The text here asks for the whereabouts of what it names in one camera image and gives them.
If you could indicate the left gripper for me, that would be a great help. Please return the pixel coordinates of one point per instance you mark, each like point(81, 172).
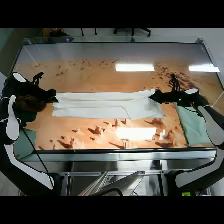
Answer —
point(48, 95)

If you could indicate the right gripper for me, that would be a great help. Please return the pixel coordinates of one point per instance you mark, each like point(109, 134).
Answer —
point(166, 96)

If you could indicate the white garment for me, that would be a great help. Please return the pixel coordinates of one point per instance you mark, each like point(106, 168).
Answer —
point(106, 106)

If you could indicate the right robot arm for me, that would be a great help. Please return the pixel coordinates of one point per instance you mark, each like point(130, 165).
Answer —
point(213, 126)

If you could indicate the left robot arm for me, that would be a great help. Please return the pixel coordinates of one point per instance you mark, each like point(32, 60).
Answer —
point(13, 123)

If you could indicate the brown garment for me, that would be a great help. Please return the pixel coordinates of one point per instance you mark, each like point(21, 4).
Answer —
point(30, 103)

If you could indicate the pale green garment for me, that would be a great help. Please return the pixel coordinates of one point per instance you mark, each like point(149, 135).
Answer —
point(191, 126)
point(28, 143)

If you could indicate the black office chair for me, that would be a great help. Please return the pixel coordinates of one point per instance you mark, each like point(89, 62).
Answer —
point(131, 30)

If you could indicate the silver frame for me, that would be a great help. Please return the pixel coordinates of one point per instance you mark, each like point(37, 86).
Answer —
point(133, 156)

